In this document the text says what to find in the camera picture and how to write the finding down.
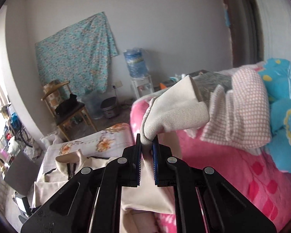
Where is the cream zip jacket black trim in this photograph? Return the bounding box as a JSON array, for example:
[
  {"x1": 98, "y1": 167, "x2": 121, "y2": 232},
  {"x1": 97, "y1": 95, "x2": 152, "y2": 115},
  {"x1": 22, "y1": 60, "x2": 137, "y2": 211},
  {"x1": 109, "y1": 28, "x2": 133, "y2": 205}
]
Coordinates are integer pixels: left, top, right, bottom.
[{"x1": 31, "y1": 74, "x2": 210, "y2": 233}]

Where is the floral bed sheet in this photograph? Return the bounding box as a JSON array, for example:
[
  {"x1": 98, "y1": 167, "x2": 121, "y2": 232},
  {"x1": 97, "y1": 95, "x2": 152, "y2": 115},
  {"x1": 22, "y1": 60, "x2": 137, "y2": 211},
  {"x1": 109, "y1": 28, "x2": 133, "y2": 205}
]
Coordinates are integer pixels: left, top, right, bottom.
[{"x1": 41, "y1": 123, "x2": 134, "y2": 170}]

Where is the white water dispenser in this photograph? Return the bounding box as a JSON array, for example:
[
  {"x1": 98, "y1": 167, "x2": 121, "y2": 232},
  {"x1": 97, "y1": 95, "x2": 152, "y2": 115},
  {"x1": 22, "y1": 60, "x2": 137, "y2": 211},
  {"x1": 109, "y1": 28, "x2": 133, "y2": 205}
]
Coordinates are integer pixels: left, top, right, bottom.
[{"x1": 131, "y1": 75, "x2": 154, "y2": 99}]

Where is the black garment on chair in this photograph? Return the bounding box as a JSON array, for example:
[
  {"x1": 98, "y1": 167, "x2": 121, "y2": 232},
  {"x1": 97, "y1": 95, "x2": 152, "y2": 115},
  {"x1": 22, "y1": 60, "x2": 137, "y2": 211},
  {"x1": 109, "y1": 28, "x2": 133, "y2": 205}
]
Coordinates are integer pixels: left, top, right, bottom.
[{"x1": 55, "y1": 94, "x2": 78, "y2": 116}]

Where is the pink floral blanket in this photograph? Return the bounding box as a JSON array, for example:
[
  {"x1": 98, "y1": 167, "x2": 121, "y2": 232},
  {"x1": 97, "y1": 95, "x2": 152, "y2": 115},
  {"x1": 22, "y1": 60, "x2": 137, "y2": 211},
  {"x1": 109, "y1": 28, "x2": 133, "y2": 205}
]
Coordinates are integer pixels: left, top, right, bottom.
[{"x1": 130, "y1": 97, "x2": 291, "y2": 232}]

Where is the pink white checked cloth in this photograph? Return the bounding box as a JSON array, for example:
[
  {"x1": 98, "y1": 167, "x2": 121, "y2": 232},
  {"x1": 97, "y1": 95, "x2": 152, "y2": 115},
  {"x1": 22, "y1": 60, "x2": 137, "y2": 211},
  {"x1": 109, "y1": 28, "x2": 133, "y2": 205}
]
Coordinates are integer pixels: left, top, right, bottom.
[{"x1": 200, "y1": 68, "x2": 271, "y2": 156}]

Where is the wooden chair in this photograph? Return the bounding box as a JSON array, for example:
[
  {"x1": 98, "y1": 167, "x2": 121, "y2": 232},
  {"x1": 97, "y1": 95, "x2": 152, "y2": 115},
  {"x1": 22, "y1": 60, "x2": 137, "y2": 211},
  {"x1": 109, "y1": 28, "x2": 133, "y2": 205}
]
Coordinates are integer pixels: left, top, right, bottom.
[{"x1": 41, "y1": 81, "x2": 98, "y2": 141}]

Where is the grey board panel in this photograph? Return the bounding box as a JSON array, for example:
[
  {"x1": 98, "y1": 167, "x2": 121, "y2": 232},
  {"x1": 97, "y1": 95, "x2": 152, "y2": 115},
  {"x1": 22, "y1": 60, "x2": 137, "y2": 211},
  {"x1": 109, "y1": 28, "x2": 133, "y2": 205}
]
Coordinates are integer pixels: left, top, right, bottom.
[{"x1": 3, "y1": 151, "x2": 39, "y2": 196}]

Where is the blue water bottle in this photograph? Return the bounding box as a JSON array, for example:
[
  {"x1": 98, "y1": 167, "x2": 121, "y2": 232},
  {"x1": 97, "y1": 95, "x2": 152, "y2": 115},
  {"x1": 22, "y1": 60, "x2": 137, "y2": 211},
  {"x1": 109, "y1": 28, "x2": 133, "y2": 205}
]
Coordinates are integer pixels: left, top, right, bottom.
[{"x1": 123, "y1": 48, "x2": 148, "y2": 78}]

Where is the dark wooden door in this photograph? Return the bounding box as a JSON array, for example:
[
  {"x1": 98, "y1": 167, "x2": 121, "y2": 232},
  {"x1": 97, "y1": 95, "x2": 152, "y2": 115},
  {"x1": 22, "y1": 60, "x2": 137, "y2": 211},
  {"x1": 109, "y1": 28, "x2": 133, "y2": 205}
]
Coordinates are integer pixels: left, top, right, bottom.
[{"x1": 223, "y1": 0, "x2": 264, "y2": 68}]

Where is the wall socket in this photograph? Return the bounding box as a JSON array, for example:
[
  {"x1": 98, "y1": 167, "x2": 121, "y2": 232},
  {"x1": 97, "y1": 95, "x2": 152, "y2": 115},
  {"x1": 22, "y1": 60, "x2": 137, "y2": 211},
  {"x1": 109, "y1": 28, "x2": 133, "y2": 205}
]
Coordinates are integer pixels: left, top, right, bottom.
[{"x1": 112, "y1": 81, "x2": 123, "y2": 89}]

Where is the teal floral wall cloth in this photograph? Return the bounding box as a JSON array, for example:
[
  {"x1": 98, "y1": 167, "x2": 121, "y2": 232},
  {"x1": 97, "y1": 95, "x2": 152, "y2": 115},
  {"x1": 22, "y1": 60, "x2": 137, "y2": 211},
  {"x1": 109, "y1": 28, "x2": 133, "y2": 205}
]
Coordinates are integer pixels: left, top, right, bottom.
[{"x1": 35, "y1": 12, "x2": 119, "y2": 96}]

